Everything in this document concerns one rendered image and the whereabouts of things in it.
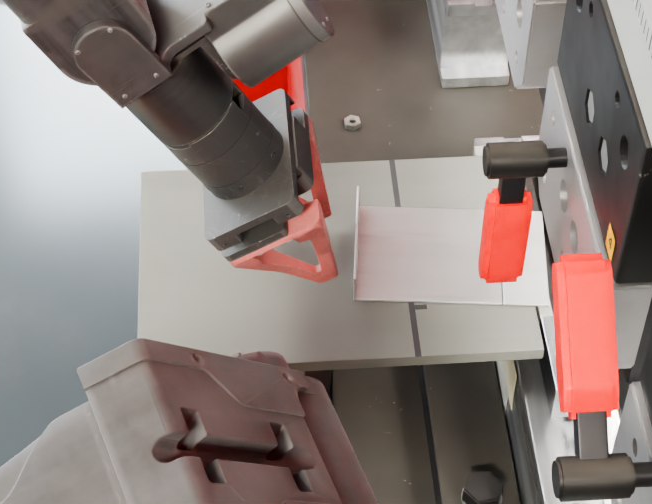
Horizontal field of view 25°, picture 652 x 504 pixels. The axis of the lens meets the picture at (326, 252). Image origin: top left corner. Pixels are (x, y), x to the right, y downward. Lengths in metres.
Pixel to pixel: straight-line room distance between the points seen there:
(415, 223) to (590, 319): 0.45
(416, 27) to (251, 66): 0.54
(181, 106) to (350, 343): 0.20
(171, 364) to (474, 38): 0.87
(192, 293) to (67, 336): 1.29
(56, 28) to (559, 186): 0.28
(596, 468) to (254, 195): 0.38
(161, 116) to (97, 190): 1.61
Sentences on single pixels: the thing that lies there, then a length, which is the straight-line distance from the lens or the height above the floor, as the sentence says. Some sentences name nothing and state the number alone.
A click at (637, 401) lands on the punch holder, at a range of 0.62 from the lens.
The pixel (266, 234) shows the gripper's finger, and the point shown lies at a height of 1.08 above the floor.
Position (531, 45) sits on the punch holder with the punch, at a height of 1.22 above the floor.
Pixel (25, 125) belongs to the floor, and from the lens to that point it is 2.59.
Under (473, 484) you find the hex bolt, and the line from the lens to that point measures 0.98.
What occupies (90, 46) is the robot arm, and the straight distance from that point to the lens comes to 0.79.
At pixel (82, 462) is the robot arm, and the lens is 0.44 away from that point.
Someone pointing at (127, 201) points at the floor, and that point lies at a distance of 2.43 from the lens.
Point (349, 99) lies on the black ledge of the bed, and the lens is 1.29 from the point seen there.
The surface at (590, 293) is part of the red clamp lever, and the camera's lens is 0.58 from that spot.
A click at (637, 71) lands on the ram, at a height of 1.35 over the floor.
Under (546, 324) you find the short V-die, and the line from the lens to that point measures 0.97.
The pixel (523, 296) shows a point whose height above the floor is 1.00.
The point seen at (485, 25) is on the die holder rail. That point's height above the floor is 0.93.
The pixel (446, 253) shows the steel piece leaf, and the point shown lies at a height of 1.00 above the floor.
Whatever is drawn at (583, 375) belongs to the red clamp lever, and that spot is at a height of 1.29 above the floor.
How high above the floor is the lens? 1.75
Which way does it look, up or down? 48 degrees down
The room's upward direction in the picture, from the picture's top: straight up
